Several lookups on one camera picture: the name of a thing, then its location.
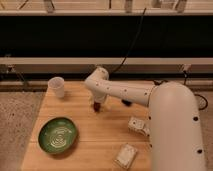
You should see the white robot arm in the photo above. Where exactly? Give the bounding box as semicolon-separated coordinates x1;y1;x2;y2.
84;67;207;171

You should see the green ceramic bowl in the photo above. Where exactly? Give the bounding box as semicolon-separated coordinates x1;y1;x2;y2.
38;117;78;155

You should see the black rectangular phone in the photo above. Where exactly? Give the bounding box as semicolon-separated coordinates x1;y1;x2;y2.
121;99;132;106

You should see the white plastic cup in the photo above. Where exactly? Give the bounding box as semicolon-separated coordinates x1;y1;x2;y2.
48;77;65;98

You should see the clear plastic packet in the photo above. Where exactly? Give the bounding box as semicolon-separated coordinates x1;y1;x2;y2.
115;143;138;169

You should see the black hanging cable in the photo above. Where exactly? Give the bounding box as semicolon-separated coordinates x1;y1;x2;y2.
110;7;147;75

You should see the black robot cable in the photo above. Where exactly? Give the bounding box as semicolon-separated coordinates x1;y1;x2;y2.
194;93;209;111

